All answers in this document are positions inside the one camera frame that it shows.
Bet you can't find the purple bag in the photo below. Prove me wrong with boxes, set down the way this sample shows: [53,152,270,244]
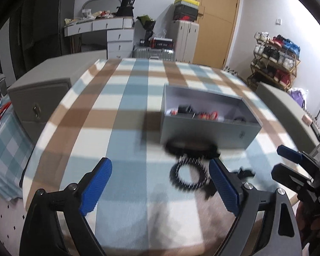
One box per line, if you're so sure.
[289,88,309,110]

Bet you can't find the grey box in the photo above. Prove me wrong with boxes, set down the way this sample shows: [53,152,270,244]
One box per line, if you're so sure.
[160,83,263,150]

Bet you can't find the dark grey fridge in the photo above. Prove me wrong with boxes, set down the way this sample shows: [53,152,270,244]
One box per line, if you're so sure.
[33,0,77,59]

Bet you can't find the cream upright suitcase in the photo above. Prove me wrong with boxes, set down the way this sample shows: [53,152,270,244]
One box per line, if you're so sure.
[172,20,200,63]

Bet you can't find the clutter of small packets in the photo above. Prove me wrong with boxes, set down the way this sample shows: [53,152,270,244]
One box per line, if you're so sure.
[65,9,118,25]

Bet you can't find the wooden shoe rack with shoes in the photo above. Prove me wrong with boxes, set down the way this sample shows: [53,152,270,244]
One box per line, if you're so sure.
[247,31,301,93]

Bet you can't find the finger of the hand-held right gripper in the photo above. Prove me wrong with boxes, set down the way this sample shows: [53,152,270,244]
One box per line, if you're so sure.
[277,145,320,178]
[271,163,314,198]

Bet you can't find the red packet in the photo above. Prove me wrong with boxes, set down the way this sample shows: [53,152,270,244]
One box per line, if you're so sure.
[0,102,13,126]

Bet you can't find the black bag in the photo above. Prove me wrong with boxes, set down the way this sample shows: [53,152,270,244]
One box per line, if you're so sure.
[116,0,137,18]

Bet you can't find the red and black shoe box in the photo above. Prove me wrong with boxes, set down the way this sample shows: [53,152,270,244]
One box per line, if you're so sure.
[174,13,198,22]

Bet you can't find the white vanity desk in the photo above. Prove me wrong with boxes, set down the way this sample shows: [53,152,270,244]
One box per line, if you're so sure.
[64,17,136,59]

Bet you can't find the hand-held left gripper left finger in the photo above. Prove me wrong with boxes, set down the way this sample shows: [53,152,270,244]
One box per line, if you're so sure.
[19,157,113,256]

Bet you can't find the grey cabinet with keyhole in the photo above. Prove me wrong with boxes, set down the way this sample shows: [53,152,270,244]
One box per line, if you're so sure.
[7,49,107,145]

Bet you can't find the green and black bouquet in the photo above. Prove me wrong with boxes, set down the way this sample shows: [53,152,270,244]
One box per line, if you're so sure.
[137,15,157,31]

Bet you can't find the blue plaid side cloth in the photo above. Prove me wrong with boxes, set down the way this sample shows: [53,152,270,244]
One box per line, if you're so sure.
[0,109,36,201]

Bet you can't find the yellow shoe box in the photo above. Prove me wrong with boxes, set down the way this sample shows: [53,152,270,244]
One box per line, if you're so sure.
[174,0,200,7]

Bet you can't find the wicker basket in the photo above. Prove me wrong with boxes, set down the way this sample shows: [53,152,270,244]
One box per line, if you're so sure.
[309,112,320,143]

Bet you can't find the grey arched mirror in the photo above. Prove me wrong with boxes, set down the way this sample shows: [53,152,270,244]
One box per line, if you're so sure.
[81,0,122,16]

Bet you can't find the black spiral hair tie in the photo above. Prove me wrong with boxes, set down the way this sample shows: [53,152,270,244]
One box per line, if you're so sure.
[169,159,213,192]

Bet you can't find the wooden door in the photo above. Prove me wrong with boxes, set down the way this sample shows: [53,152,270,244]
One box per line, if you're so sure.
[192,0,242,70]

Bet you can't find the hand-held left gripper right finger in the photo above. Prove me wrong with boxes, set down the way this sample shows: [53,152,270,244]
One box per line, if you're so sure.
[208,158,302,256]

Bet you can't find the silver suitcase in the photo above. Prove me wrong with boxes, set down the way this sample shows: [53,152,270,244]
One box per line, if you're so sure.
[133,45,175,62]

